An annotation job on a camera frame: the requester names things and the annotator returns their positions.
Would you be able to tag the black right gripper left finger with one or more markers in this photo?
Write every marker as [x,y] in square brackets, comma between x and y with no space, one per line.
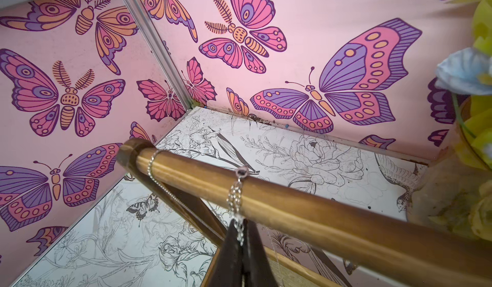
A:
[228,267]

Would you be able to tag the artificial plant in gold pot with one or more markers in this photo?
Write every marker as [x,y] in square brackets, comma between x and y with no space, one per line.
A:
[454,194]

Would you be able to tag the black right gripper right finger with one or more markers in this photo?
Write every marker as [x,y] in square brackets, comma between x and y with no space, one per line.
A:
[256,268]

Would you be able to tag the wooden jewelry display stand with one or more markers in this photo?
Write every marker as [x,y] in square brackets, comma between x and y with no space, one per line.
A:
[410,254]

